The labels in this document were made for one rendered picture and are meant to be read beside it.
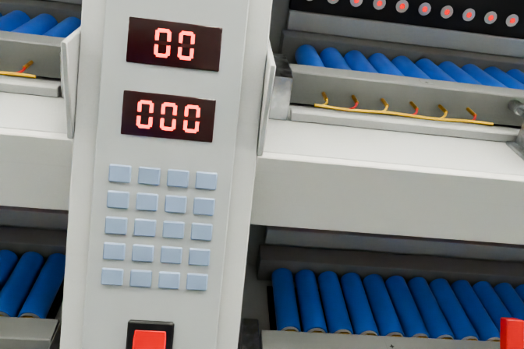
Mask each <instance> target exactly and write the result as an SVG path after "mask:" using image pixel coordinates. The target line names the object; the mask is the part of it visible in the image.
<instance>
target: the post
mask: <svg viewBox="0 0 524 349"><path fill-rule="evenodd" d="M272 1H273V0H250V3H249V12H248V20H247V28H246V44H245V52H244V61H243V76H242V85H241V93H240V101H239V117H238V125H237V133H236V141H235V157H234V165H233V174H232V189H231V198H230V206H229V214H228V230H227V238H226V246H225V261H224V270H223V278H222V287H221V302H220V311H219V319H218V335H217V343H216V349H237V348H238V340H239V325H240V317H241V309H242V301H243V287H244V279H245V271H246V256H247V248H248V240H249V232H250V217H251V209H252V201H253V187H254V179H255V170H256V162H257V147H258V139H259V131H260V117H261V109H262V101H263V93H264V78H265V70H266V62H267V47H268V39H269V32H270V24H271V9H272ZM104 11H105V0H83V3H82V15H81V27H80V50H79V63H78V75H77V88H76V110H75V123H74V135H73V158H72V170H71V182H70V195H69V218H68V231H67V242H66V254H65V278H64V290H63V303H62V325H61V338H60V349H81V347H82V335H83V313H84V302H85V290H86V278H87V257H88V245H89V234H90V212H91V201H92V189H93V178H94V156H95V145H96V133H97V112H98V100H99V89H100V77H101V56H102V44H103V33H104Z"/></svg>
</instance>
